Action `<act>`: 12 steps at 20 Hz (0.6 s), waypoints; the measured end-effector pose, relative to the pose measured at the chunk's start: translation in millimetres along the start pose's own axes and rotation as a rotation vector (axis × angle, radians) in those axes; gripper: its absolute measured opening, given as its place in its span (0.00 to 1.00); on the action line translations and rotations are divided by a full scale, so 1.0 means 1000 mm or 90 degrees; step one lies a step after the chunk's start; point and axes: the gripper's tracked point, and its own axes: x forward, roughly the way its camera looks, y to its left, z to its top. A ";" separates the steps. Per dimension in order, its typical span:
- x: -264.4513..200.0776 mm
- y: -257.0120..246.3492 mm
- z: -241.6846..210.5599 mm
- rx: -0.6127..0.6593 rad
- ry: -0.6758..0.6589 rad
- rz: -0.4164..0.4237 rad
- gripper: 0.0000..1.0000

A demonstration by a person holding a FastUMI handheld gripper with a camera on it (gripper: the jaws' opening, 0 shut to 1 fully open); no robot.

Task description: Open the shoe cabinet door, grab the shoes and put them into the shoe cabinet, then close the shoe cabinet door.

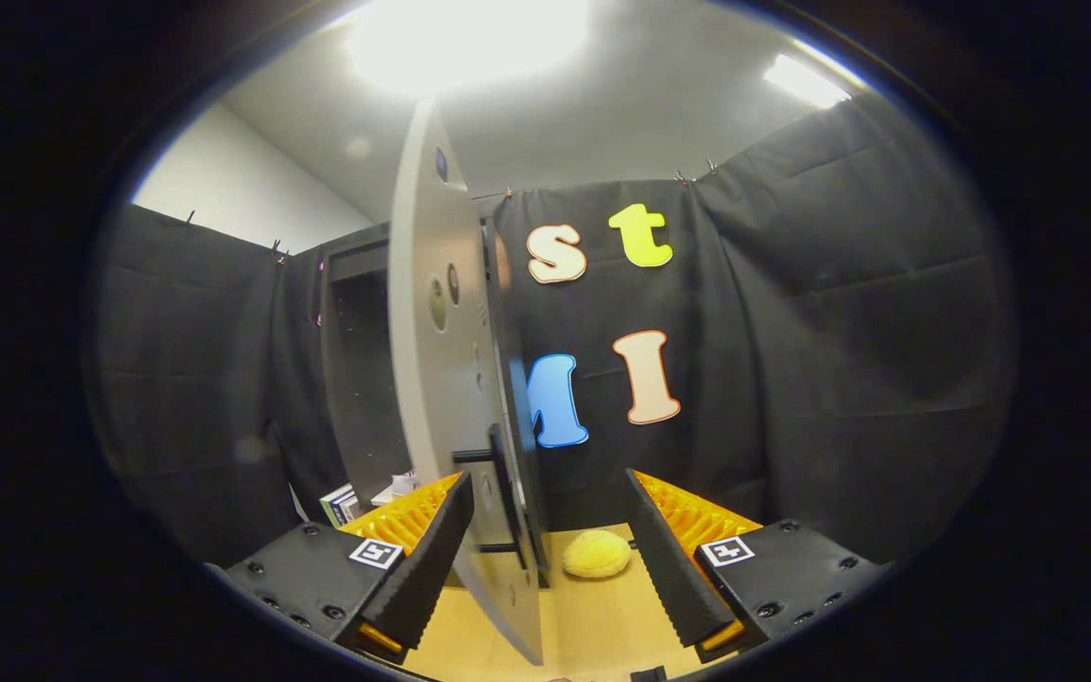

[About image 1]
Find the green spine book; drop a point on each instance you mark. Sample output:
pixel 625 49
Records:
pixel 331 507

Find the white book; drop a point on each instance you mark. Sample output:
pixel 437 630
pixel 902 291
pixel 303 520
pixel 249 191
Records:
pixel 356 504

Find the white canvas shoe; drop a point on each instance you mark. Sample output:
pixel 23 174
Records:
pixel 403 483

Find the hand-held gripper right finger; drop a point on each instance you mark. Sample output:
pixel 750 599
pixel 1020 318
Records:
pixel 669 559

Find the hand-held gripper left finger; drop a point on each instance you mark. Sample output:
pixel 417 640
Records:
pixel 432 559

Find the dark grey shoe cabinet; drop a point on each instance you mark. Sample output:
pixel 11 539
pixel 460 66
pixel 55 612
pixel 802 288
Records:
pixel 356 379

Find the narrow ceiling light panel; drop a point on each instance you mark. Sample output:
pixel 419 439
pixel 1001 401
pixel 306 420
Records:
pixel 806 80

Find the beige shoe cabinet door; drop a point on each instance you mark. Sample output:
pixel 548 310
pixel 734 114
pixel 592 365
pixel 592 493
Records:
pixel 432 379

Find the yellow plush toy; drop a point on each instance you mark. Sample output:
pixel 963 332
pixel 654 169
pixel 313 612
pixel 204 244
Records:
pixel 596 554

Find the navy blue book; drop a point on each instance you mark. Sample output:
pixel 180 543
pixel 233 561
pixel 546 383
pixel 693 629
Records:
pixel 347 507

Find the large ceiling light panel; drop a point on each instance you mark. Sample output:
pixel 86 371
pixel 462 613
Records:
pixel 465 38

